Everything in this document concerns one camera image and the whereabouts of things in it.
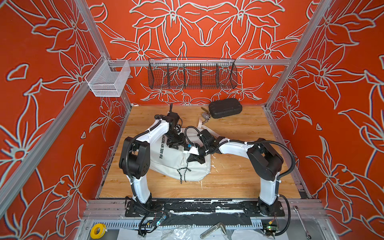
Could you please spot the white wire wall basket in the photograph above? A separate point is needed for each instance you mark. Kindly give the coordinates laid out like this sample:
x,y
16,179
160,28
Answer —
x,y
108,78

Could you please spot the silver wrench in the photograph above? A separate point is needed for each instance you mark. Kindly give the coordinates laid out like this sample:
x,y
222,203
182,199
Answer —
x,y
308,236

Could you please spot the black hard zip case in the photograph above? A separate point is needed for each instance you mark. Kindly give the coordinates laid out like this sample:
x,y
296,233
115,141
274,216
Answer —
x,y
224,108

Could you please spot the silver metal tool with handle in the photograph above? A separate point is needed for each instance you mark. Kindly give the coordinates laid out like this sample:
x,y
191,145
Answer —
x,y
205,115

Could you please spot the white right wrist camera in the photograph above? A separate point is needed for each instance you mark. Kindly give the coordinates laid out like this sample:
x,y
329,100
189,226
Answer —
x,y
193,149

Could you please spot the grey angled metal bracket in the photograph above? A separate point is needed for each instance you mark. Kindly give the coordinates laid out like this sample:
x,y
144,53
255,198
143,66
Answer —
x,y
218,226

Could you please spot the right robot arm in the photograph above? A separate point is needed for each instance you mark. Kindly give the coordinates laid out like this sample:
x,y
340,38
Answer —
x,y
266,161

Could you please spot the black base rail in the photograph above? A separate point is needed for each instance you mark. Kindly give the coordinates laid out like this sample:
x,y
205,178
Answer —
x,y
251,208

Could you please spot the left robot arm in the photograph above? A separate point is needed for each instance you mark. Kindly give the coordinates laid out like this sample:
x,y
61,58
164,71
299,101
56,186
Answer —
x,y
135,157

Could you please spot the black wire wall basket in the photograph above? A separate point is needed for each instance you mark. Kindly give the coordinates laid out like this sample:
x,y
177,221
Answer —
x,y
194,73

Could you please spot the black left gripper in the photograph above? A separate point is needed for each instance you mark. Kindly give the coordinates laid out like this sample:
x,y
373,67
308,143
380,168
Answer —
x,y
181,141

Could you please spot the yellow tape roll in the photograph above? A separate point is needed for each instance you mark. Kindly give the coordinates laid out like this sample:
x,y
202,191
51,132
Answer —
x,y
98,231

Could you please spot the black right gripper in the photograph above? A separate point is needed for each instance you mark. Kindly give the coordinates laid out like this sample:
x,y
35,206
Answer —
x,y
196,157

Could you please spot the white canvas backpack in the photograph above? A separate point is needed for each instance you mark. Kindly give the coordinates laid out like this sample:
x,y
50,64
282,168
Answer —
x,y
174,163

